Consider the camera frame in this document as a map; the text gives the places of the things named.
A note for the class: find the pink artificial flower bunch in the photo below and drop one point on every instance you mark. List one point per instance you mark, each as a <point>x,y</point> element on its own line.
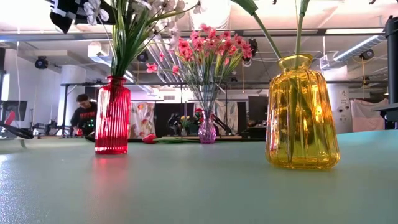
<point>245,49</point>
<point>214,42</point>
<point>185,46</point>

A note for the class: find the pink cloth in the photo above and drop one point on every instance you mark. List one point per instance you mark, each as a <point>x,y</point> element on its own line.
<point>370,116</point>

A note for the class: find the silver ventilation duct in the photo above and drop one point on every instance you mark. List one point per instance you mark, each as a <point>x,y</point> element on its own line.
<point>357,48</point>

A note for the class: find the purple glass vase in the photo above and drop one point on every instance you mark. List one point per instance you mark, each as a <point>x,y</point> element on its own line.
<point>207,133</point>

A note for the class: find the yellow ribbed glass vase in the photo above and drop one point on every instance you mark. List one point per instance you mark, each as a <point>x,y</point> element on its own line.
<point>301,124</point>

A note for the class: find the red ribbed glass vase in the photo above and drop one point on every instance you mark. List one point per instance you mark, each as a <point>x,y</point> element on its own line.
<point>112,124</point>

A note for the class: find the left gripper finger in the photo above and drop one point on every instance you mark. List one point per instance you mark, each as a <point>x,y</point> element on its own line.
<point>78,17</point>

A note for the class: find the black ceiling camera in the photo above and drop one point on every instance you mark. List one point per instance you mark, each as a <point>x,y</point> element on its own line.
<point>41,62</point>
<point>367,54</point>
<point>142,56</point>

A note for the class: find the person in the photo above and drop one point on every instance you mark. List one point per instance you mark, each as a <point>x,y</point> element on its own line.
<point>84,115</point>

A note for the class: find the white artificial flower bunch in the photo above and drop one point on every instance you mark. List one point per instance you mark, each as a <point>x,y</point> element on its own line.
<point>93,11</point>
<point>124,46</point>
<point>173,40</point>

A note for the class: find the floral printed cloth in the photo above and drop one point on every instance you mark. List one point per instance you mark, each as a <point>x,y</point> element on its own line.
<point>142,119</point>

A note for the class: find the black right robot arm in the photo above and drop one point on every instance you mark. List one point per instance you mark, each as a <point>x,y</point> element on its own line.
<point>392,62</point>

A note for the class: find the black background monitor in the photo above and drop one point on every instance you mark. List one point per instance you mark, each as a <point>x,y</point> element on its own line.
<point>258,109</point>

